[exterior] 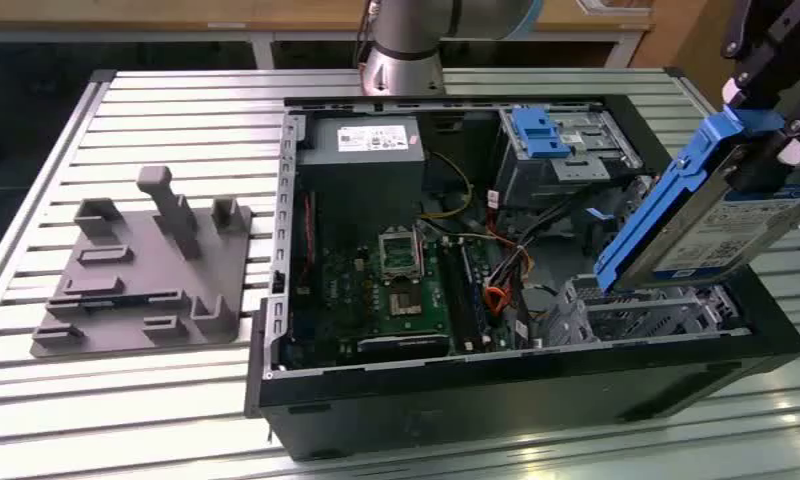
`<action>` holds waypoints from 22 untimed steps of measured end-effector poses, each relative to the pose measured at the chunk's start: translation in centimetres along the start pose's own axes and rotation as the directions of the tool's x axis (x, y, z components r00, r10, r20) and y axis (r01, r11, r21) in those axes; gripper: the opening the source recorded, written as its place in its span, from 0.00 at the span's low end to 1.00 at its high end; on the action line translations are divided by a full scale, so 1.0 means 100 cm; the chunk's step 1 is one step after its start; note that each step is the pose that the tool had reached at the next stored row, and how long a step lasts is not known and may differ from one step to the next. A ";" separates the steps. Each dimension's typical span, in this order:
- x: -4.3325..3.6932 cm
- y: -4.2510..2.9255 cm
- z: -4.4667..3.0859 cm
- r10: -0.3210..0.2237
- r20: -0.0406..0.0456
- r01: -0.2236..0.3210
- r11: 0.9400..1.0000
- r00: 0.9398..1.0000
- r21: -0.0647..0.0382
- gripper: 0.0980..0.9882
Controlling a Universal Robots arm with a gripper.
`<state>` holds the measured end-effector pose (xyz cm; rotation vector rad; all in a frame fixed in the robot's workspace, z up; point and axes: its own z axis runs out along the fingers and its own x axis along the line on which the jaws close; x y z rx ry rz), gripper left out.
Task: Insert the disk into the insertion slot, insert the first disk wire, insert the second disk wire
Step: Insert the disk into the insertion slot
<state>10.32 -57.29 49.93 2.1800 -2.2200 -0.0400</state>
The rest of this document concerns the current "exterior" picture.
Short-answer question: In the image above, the yellow wire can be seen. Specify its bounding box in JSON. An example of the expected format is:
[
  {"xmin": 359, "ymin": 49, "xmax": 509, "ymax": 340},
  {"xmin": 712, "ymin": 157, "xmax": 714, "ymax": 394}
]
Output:
[{"xmin": 420, "ymin": 151, "xmax": 476, "ymax": 221}]

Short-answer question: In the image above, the thin red wire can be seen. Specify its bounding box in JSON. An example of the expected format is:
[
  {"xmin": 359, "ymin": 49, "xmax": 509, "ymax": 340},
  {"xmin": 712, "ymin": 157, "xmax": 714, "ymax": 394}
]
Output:
[{"xmin": 301, "ymin": 192, "xmax": 319, "ymax": 292}]

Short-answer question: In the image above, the black RAM slot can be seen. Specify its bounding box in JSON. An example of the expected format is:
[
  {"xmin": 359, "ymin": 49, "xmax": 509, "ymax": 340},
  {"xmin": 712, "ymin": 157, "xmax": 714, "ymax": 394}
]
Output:
[
  {"xmin": 439, "ymin": 238, "xmax": 476, "ymax": 352},
  {"xmin": 459, "ymin": 238, "xmax": 496, "ymax": 346}
]

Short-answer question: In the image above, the black open PC case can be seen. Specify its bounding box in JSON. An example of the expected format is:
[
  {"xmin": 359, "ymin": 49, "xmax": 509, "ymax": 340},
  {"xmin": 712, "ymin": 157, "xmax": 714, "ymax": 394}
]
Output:
[{"xmin": 243, "ymin": 93, "xmax": 800, "ymax": 462}]

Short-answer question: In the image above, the multicoloured wire bundle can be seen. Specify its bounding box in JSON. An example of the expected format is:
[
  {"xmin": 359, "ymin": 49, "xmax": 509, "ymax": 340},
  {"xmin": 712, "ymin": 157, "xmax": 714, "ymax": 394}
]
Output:
[{"xmin": 485, "ymin": 234, "xmax": 536, "ymax": 291}]

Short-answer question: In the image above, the green motherboard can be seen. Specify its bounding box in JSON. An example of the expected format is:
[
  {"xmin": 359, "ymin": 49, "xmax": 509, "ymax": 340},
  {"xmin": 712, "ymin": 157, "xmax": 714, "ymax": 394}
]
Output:
[{"xmin": 289, "ymin": 219, "xmax": 528, "ymax": 357}]

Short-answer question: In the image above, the grey power supply unit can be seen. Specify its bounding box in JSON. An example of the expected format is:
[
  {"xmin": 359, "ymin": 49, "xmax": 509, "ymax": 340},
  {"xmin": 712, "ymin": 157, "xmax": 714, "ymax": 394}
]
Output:
[{"xmin": 296, "ymin": 115, "xmax": 428, "ymax": 241}]

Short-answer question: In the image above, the metal disk bay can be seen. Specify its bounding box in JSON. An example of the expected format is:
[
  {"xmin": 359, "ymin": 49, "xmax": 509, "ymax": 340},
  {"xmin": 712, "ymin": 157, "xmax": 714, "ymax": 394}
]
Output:
[{"xmin": 545, "ymin": 272, "xmax": 752, "ymax": 346}]

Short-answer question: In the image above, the black disk power wire bundle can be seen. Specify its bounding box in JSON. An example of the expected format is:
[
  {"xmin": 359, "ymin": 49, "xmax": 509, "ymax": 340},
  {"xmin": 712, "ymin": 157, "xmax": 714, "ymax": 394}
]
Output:
[{"xmin": 516, "ymin": 192, "xmax": 599, "ymax": 251}]

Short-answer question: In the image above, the blue plastic drive latch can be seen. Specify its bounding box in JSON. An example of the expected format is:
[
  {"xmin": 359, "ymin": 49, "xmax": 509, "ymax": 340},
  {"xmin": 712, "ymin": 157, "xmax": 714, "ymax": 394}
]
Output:
[{"xmin": 511, "ymin": 108, "xmax": 569, "ymax": 160}]

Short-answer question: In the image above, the hard disk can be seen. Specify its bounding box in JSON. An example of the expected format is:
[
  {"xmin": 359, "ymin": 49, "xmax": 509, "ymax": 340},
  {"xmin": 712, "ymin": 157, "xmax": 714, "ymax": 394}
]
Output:
[{"xmin": 592, "ymin": 103, "xmax": 800, "ymax": 294}]

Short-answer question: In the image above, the grey plastic parts rack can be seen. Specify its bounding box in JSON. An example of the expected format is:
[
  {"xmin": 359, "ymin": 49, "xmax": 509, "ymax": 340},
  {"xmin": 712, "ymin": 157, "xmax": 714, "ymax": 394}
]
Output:
[{"xmin": 29, "ymin": 164, "xmax": 255, "ymax": 359}]

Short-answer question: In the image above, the square chipset heat sink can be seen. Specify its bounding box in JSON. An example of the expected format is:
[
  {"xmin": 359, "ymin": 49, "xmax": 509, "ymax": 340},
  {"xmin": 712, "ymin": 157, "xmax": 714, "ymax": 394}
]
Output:
[{"xmin": 387, "ymin": 292, "xmax": 423, "ymax": 317}]

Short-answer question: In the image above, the wooden desk top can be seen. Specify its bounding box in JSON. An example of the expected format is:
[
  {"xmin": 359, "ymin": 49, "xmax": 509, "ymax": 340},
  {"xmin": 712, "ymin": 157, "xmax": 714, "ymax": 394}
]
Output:
[{"xmin": 0, "ymin": 0, "xmax": 655, "ymax": 32}]

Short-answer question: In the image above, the black graphics card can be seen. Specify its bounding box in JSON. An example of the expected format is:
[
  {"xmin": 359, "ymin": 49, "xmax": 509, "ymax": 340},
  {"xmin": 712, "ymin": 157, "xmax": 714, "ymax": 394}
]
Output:
[{"xmin": 356, "ymin": 333, "xmax": 452, "ymax": 357}]

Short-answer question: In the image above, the CPU socket with metal cover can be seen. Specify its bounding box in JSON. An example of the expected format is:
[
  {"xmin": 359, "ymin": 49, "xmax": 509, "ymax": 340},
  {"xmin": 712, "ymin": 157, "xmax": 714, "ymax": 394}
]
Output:
[{"xmin": 377, "ymin": 225, "xmax": 428, "ymax": 281}]

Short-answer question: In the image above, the white metal desk frame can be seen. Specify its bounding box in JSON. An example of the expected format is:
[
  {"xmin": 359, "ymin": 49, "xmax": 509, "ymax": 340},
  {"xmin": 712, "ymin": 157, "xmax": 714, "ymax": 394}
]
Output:
[{"xmin": 0, "ymin": 28, "xmax": 641, "ymax": 70}]

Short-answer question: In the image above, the orange looped wire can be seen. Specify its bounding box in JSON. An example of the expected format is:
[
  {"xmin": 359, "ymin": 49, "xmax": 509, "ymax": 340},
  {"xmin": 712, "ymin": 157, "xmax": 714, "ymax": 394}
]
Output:
[{"xmin": 483, "ymin": 284, "xmax": 515, "ymax": 317}]

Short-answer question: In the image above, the metal optical drive cage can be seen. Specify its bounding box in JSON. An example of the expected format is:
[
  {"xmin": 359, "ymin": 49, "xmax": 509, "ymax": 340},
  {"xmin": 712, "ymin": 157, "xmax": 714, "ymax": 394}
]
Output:
[{"xmin": 496, "ymin": 107, "xmax": 645, "ymax": 211}]

